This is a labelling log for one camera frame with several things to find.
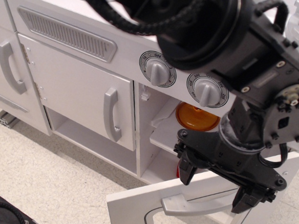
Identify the grey oven door handle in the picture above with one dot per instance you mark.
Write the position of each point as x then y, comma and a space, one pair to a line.
177, 205

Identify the white oven shelf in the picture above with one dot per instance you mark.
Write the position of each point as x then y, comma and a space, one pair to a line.
165, 135

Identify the grey cabinet door handle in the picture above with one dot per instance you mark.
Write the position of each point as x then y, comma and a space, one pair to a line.
110, 99

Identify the black base with cable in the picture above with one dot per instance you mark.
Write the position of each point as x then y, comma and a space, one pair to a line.
9, 214

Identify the grey left timer knob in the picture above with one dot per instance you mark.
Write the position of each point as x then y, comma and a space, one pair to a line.
158, 72

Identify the white cabinet door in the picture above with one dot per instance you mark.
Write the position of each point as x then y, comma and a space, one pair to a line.
75, 89

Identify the grey left curved handle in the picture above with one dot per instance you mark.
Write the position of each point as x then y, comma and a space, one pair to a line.
5, 53

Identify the orange plastic lid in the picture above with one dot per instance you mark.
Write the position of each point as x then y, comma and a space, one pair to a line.
193, 118

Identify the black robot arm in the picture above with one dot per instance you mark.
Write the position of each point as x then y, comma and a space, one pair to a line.
242, 44

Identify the white toy kitchen body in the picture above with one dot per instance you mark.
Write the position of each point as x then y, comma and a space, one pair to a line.
151, 103

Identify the white left appliance door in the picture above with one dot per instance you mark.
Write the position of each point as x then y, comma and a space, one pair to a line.
19, 99

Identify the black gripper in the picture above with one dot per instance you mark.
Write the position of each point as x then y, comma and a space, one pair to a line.
207, 150

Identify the aluminium extrusion frame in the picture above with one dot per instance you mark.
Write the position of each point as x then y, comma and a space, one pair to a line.
7, 119

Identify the grey right temperature knob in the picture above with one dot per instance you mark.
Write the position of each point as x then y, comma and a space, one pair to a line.
207, 92

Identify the white oven door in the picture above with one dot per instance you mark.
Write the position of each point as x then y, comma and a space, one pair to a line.
140, 205

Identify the grey vent grille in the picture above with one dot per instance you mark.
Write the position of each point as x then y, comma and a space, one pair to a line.
68, 35

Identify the red object in oven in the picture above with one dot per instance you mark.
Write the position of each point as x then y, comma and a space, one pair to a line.
177, 172

